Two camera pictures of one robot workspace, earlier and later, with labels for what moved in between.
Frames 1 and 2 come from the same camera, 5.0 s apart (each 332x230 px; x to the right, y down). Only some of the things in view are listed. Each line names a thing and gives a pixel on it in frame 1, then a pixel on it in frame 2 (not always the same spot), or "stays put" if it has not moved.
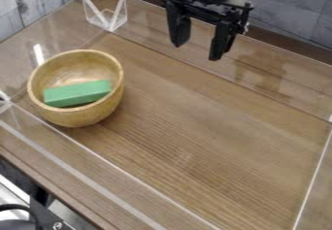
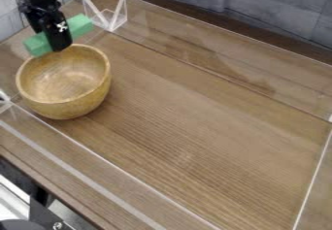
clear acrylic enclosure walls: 171,135 stays put
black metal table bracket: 49,220 stays put
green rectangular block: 70,94 to 38,45
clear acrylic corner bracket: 106,18 stays put
